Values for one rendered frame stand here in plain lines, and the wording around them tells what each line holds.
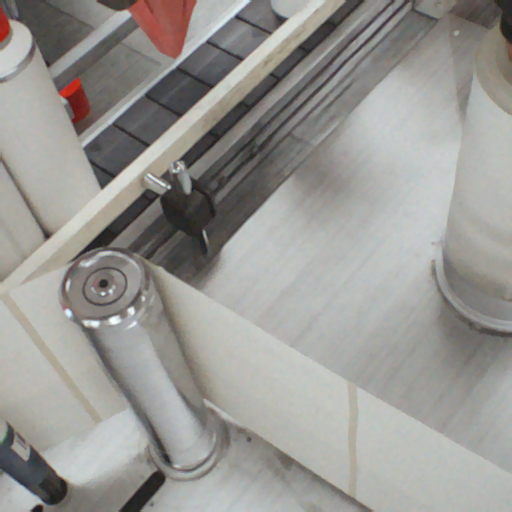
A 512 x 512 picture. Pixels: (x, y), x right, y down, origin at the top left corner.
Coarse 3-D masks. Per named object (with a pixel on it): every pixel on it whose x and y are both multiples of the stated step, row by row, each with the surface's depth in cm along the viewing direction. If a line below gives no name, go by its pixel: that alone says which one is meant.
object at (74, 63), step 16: (112, 16) 56; (128, 16) 56; (96, 32) 55; (112, 32) 55; (128, 32) 57; (80, 48) 55; (96, 48) 55; (112, 48) 56; (64, 64) 54; (80, 64) 55; (64, 80) 54
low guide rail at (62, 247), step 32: (320, 0) 62; (288, 32) 60; (256, 64) 59; (224, 96) 57; (192, 128) 56; (160, 160) 55; (128, 192) 54; (96, 224) 53; (32, 256) 51; (64, 256) 52; (0, 288) 50
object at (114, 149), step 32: (256, 0) 68; (352, 0) 67; (224, 32) 66; (256, 32) 66; (320, 32) 65; (192, 64) 64; (224, 64) 64; (288, 64) 63; (160, 96) 63; (192, 96) 62; (256, 96) 62; (128, 128) 61; (160, 128) 61; (224, 128) 60; (96, 160) 60; (128, 160) 59; (192, 160) 59; (128, 224) 56
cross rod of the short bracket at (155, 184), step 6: (150, 174) 54; (144, 180) 54; (150, 180) 54; (156, 180) 54; (162, 180) 54; (144, 186) 54; (150, 186) 54; (156, 186) 54; (162, 186) 53; (168, 186) 53; (156, 192) 54; (162, 192) 53
